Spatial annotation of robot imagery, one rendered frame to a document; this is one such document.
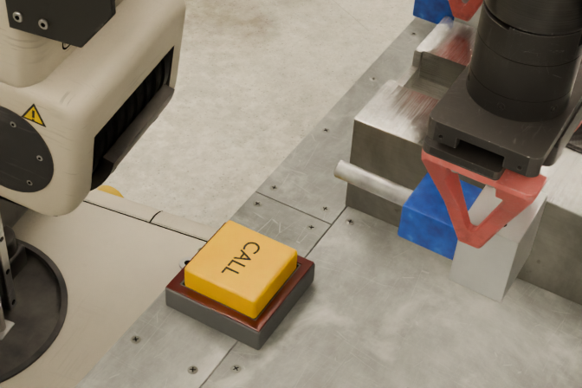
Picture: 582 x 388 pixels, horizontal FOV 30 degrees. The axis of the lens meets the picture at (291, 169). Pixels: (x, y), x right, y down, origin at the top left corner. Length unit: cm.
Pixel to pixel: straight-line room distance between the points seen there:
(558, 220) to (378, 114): 15
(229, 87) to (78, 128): 134
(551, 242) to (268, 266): 21
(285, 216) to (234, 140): 132
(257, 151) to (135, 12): 109
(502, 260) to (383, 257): 20
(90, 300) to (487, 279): 91
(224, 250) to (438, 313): 16
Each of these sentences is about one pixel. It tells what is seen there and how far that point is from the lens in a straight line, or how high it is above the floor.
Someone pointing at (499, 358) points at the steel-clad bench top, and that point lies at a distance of 79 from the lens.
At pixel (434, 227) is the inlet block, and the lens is 67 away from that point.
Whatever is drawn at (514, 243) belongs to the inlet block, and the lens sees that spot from 65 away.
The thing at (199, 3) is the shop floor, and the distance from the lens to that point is 258.
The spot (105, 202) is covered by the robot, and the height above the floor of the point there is 28.
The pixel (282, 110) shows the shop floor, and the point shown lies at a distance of 225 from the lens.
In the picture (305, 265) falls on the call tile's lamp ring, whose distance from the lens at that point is 80.
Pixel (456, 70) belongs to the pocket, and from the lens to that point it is 89.
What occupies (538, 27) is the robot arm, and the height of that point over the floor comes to 110.
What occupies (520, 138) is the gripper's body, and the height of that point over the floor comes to 104.
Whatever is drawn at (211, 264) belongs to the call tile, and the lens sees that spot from 78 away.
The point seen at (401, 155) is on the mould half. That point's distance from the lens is 82.
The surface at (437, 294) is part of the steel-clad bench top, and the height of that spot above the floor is 80.
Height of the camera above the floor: 140
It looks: 42 degrees down
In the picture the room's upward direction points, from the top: 3 degrees clockwise
